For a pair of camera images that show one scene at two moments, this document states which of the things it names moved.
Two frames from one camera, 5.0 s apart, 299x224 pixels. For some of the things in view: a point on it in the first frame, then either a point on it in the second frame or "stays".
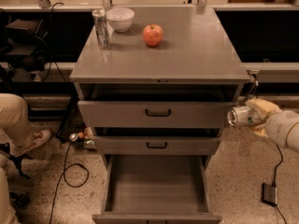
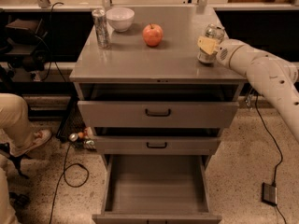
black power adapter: x=269 y=194 stays
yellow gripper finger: x=261 y=131 to x=207 y=45
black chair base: x=16 y=199 stays
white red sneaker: x=39 y=137 stays
